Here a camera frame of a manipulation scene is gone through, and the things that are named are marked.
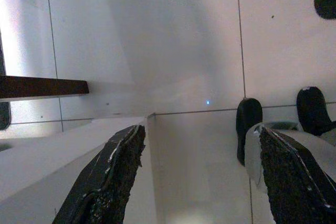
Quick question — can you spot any brown wooden beam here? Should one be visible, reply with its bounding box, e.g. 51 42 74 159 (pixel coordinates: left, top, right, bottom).
0 75 90 102

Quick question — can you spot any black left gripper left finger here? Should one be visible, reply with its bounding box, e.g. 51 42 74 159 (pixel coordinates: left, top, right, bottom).
52 124 146 224

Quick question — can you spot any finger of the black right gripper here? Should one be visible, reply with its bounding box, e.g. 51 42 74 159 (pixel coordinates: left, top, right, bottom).
296 86 336 136
235 98 264 167

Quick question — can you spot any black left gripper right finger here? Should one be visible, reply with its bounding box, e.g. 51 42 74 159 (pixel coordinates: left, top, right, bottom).
258 126 336 224

